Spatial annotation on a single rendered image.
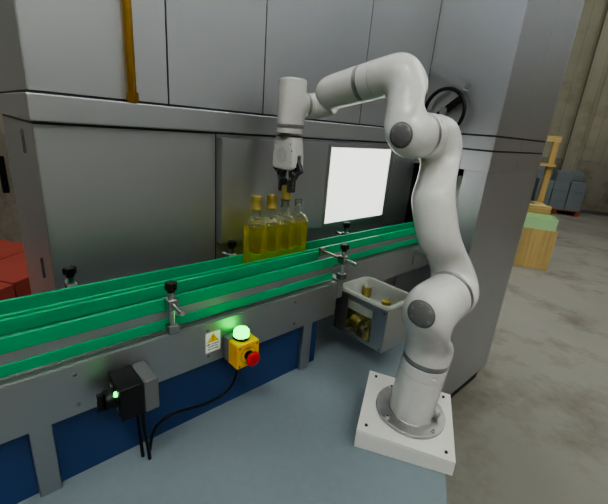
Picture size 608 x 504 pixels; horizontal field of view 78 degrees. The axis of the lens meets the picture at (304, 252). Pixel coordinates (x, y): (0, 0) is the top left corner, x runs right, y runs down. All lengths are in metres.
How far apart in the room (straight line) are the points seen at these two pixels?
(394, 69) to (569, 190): 10.25
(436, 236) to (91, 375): 0.81
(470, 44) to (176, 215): 1.47
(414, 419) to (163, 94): 1.10
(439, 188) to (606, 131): 11.21
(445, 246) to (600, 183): 11.28
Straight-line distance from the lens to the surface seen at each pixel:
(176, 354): 1.00
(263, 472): 1.04
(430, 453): 1.10
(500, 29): 1.98
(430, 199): 0.89
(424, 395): 1.06
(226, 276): 1.09
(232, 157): 1.23
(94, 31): 1.12
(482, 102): 1.94
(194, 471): 1.05
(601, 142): 12.04
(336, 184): 1.57
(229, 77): 1.26
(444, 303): 0.87
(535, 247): 5.75
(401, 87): 0.92
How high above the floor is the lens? 1.54
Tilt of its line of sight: 18 degrees down
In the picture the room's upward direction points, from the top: 5 degrees clockwise
